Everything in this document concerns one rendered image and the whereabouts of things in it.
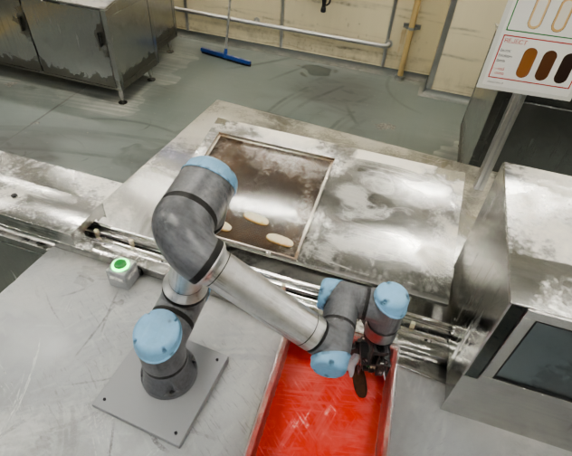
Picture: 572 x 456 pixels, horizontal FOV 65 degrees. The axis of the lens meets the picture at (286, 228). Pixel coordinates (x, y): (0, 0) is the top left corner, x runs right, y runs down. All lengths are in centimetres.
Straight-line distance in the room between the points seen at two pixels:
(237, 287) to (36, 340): 85
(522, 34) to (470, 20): 269
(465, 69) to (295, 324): 397
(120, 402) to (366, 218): 98
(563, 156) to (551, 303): 204
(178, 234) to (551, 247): 83
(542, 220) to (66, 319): 136
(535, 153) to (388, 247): 160
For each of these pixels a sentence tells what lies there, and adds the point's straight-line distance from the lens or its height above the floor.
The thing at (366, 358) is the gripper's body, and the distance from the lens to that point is 114.
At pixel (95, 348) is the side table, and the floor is 82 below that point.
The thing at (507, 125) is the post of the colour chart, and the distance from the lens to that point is 197.
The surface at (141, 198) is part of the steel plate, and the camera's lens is 189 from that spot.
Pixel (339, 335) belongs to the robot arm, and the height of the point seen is 124.
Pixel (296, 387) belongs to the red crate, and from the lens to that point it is 133.
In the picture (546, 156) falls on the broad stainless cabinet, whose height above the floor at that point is 59.
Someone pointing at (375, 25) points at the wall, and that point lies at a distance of 488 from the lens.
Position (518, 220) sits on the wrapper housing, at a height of 130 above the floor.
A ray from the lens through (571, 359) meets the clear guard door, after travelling 116.
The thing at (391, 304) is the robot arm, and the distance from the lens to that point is 97.
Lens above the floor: 201
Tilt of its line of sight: 44 degrees down
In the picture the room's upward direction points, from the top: 4 degrees clockwise
